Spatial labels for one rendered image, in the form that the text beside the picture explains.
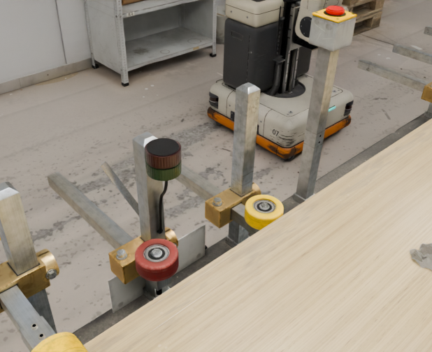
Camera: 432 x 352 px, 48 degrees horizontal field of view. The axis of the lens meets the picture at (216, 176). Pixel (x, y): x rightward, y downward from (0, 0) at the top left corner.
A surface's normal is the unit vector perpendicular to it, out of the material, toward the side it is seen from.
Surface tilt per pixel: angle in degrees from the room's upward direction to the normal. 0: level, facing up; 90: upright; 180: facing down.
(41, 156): 0
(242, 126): 90
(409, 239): 0
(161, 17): 90
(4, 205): 90
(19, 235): 90
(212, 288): 0
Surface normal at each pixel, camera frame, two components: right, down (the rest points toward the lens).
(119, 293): 0.68, 0.44
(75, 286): 0.03, -0.81
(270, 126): -0.73, 0.38
